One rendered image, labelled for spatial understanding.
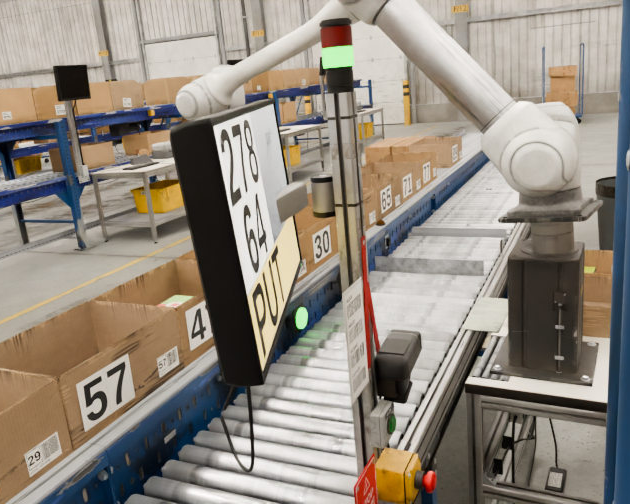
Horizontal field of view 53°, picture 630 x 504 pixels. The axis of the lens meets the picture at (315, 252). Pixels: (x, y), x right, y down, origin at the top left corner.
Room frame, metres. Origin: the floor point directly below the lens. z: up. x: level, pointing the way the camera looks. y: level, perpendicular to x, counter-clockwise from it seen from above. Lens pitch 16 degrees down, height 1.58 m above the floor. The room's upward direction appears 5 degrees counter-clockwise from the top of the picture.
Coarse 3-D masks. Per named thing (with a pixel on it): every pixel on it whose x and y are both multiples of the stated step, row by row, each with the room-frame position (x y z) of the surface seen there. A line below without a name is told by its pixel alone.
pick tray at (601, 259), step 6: (588, 252) 2.28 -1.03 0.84; (594, 252) 2.27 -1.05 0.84; (600, 252) 2.26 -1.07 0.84; (606, 252) 2.25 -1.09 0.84; (612, 252) 2.24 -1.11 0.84; (588, 258) 2.28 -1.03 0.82; (594, 258) 2.27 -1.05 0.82; (600, 258) 2.26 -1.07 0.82; (606, 258) 2.25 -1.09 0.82; (612, 258) 2.24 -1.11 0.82; (588, 264) 2.28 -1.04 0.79; (594, 264) 2.27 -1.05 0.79; (600, 264) 2.26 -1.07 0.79; (606, 264) 2.25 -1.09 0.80; (612, 264) 2.24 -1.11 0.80; (600, 270) 2.26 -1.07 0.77; (606, 270) 2.25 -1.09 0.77; (606, 276) 2.00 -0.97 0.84
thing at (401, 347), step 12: (396, 336) 1.11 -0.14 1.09; (408, 336) 1.10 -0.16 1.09; (420, 336) 1.12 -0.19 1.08; (384, 348) 1.07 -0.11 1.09; (396, 348) 1.06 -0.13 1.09; (408, 348) 1.07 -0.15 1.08; (420, 348) 1.12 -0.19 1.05; (384, 360) 1.05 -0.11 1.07; (396, 360) 1.04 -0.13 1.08; (408, 360) 1.04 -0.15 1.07; (384, 372) 1.05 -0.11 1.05; (396, 372) 1.04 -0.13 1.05; (408, 372) 1.04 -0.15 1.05; (396, 384) 1.05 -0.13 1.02; (408, 384) 1.08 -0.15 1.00; (408, 396) 1.06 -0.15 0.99
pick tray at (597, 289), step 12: (588, 276) 2.00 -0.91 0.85; (600, 276) 1.98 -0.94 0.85; (588, 288) 2.00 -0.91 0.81; (600, 288) 1.98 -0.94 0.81; (588, 300) 2.00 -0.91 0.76; (600, 300) 1.98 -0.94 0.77; (588, 312) 1.74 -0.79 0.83; (600, 312) 1.73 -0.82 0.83; (588, 324) 1.74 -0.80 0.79; (600, 324) 1.73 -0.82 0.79; (588, 336) 1.74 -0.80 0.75; (600, 336) 1.73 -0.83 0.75
